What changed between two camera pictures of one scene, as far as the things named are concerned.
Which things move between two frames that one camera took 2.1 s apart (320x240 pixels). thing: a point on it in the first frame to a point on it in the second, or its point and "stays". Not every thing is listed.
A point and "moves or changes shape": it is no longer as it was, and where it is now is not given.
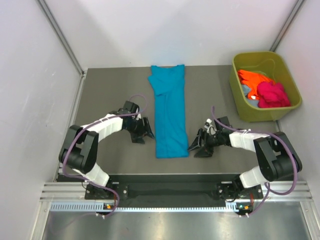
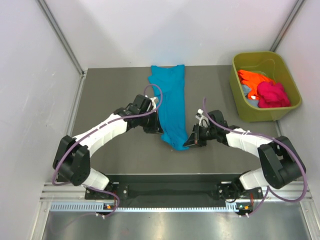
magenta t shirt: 272,95 stays
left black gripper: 137,138 to 155,128
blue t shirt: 169,83 moves or changes shape
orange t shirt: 252,79 stays
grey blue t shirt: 253,103 stays
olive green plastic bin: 271,64 stays
